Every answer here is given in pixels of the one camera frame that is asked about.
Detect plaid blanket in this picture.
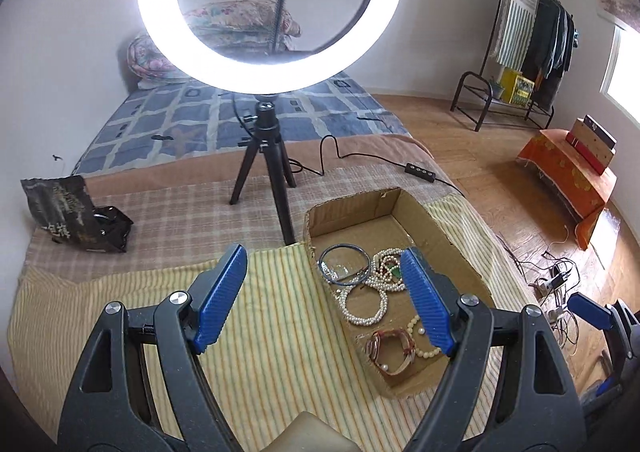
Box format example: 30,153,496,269
25,134,451,283

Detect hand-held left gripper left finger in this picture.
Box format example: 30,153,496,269
57,243,249,452

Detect pink floral pillow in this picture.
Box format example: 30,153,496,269
127,32,190,90

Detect thick white pearl rope necklace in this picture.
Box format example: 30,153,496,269
340,279,391,329

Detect window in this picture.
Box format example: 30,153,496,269
600,22,640,127

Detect orange cloth covered table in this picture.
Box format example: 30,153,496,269
516,128,618,250

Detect dark hanging clothes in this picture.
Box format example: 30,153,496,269
520,0,577,107

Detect shallow cardboard box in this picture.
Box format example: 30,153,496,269
302,187,506,400

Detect pale green bead bracelet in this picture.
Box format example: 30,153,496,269
404,316,445,359

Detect white power strip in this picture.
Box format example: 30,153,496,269
530,267,576,293

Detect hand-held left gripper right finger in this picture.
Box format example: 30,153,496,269
399,247,587,452

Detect black printed bag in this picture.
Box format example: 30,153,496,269
21,176,135,253

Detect striped hanging towel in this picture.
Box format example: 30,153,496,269
492,0,542,68

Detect yellow striped cloth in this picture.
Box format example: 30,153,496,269
7,194,506,452

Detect yellow box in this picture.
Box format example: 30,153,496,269
500,68,535,105

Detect black power cable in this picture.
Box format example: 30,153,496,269
286,134,467,197

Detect dark blue bangle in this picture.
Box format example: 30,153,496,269
318,243,372,287

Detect tan and red box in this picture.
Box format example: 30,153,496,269
566,114,617,176

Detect blue patterned bed sheet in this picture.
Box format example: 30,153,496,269
72,72,411,177

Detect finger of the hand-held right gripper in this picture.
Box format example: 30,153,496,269
566,293,632,350
582,374,626,408

